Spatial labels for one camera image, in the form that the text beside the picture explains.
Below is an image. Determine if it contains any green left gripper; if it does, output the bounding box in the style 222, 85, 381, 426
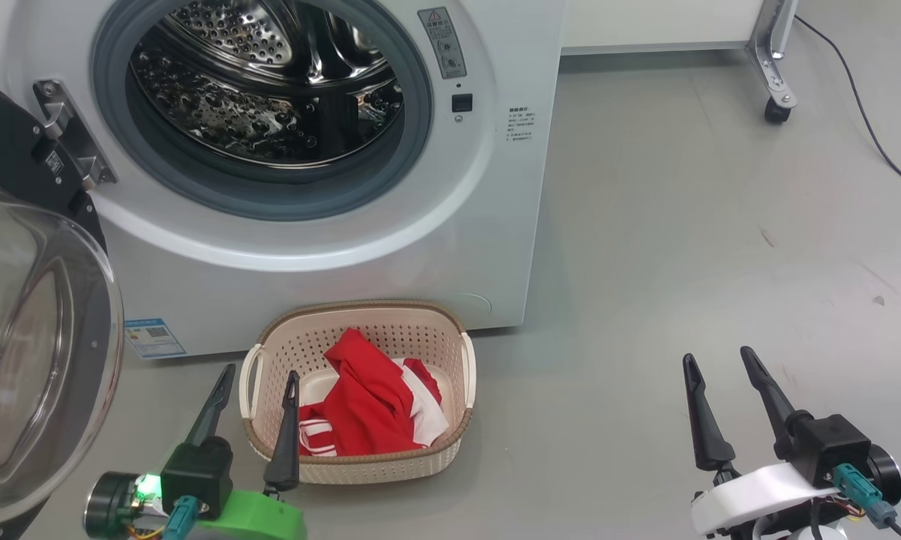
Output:
185, 364, 308, 540

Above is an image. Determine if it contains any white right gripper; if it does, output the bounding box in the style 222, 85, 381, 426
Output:
682, 346, 841, 536

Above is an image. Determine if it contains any red and white garment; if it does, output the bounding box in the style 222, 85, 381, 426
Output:
298, 328, 450, 458

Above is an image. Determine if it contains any round black glass washer door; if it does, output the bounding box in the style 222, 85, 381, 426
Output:
0, 71, 125, 540

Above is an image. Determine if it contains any cream perforated laundry basket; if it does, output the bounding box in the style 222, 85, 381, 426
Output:
239, 300, 478, 485

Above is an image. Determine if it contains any white washing machine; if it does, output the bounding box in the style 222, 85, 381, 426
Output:
4, 0, 568, 359

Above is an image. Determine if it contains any metal door hinge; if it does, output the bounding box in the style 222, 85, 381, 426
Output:
33, 79, 118, 191

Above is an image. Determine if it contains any blue energy label sticker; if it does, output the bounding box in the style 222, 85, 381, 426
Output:
124, 318, 188, 360

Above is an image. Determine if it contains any small text sticker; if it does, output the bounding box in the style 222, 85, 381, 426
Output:
506, 106, 537, 144

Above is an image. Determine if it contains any grey warning sticker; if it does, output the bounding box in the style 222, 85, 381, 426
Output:
418, 7, 468, 80

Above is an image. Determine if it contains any teal connector left camera cable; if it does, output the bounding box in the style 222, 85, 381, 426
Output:
165, 495, 198, 540

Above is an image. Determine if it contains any teal connector camera cable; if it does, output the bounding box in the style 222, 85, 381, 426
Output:
832, 463, 901, 540
165, 495, 198, 540

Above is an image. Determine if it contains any teal connector right camera cable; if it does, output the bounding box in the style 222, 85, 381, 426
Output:
832, 463, 901, 540

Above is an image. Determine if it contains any black floor cable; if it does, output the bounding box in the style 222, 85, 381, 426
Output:
794, 15, 901, 203

